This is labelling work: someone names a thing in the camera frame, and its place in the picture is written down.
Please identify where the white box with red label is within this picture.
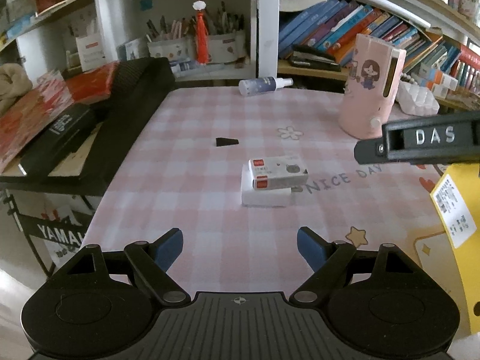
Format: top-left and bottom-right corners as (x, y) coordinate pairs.
(76, 34), (108, 73)

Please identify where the white plastic tray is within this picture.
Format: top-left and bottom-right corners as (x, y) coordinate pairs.
(397, 78), (440, 115)

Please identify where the white spray bottle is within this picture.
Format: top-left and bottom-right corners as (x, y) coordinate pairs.
(239, 76), (294, 98)

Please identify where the stack of red packets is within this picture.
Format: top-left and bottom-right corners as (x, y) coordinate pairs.
(0, 63), (120, 175)

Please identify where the black stapler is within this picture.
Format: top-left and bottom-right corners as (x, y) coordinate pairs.
(289, 44), (343, 73)

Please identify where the grey cat print eraser box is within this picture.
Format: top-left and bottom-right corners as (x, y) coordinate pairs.
(248, 152), (310, 192)

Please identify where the plain white eraser box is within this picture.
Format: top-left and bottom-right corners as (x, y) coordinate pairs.
(241, 170), (293, 208)

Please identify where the beige knitted cloth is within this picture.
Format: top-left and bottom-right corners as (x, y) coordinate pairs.
(0, 63), (33, 110)

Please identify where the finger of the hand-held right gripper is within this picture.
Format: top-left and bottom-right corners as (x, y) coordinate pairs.
(353, 138), (413, 166)

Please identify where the pink cartoon pen holder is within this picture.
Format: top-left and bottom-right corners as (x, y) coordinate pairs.
(338, 33), (407, 140)

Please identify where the black keyboard bag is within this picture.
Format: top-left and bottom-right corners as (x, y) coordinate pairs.
(0, 57), (177, 196)

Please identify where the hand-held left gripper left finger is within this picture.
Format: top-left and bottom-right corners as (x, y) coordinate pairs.
(56, 228), (190, 306)

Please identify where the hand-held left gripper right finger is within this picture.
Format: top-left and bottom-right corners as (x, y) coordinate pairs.
(290, 227), (424, 304)

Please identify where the pink checked tablecloth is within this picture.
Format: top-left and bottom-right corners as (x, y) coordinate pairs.
(80, 87), (469, 295)

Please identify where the row of colourful books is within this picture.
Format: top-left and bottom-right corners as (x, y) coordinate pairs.
(278, 0), (480, 100)

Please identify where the flat black box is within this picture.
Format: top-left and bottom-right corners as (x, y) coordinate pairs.
(19, 104), (97, 176)

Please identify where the white pen holder with pens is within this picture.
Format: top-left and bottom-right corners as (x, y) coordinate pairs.
(145, 15), (193, 62)
(208, 2), (247, 64)

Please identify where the red tassel ornament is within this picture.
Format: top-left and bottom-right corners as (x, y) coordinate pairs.
(192, 0), (211, 64)

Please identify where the yellow cardboard box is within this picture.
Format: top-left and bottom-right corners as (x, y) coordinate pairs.
(430, 163), (480, 336)

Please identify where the black keyboard stand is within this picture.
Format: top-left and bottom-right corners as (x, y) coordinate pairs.
(0, 189), (96, 279)

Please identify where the white shelf post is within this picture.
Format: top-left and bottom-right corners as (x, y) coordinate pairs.
(249, 0), (280, 79)

